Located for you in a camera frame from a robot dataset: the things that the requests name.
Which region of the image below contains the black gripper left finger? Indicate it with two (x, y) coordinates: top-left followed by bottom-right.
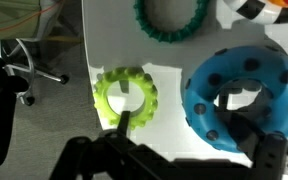
(50, 110), (172, 180)

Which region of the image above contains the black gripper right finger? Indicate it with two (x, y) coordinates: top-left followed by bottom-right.
(228, 112), (288, 180)

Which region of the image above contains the blue ring with dark dots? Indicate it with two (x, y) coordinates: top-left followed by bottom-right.
(182, 45), (288, 154)

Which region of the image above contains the office chair with chrome base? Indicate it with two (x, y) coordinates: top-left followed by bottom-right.
(0, 0), (70, 107)

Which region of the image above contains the lime green ridged ring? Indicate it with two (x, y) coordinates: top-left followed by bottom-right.
(92, 66), (159, 131)

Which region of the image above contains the dark green ridged ring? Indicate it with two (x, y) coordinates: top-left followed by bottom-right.
(132, 0), (211, 44)

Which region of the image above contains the large black white striped ring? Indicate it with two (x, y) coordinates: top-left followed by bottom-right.
(222, 0), (288, 25)

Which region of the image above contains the yellow ring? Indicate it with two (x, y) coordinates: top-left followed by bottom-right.
(266, 0), (288, 7)

